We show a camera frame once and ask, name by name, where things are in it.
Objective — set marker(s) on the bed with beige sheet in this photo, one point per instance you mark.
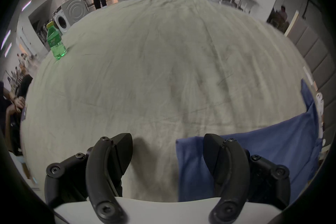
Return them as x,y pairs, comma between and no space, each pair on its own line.
157,73

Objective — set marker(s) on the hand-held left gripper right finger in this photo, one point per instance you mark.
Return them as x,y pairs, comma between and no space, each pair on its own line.
231,165

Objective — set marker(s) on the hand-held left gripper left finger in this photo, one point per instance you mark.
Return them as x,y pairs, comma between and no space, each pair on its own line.
101,165

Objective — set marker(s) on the grey padded headboard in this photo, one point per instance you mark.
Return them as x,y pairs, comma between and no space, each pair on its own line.
312,52

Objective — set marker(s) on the group of people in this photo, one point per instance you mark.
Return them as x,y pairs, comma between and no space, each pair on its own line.
18,68

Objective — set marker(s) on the green plastic bottle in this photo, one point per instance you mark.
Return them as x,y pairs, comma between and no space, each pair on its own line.
55,41

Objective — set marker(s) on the washing machine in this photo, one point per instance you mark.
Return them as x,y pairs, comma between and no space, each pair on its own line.
74,9
61,22

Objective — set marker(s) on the blue garment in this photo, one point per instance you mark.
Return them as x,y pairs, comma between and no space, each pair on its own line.
283,149

